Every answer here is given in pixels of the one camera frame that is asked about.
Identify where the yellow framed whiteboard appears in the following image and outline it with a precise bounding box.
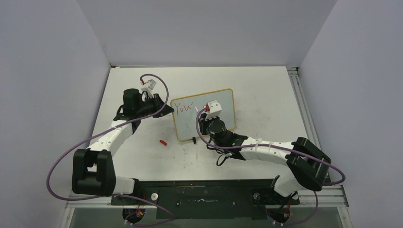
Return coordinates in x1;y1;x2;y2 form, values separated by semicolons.
170;88;237;142

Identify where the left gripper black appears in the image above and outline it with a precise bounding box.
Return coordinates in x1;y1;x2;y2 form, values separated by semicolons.
136;93;173;118

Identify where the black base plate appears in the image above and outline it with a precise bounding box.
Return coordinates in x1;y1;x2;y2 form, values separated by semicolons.
111;179;300;219

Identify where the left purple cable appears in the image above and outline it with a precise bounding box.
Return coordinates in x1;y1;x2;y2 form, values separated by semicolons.
46;73;174;227

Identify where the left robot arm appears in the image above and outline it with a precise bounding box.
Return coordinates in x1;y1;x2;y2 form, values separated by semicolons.
72;88;174;205

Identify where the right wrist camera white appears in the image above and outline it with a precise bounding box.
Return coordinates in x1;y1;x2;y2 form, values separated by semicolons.
205;100;222;120

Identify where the red marker cap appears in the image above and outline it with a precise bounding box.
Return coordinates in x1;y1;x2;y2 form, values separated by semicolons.
159;140;167;146

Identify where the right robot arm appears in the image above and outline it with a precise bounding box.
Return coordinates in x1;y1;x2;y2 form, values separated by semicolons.
197;110;331;203

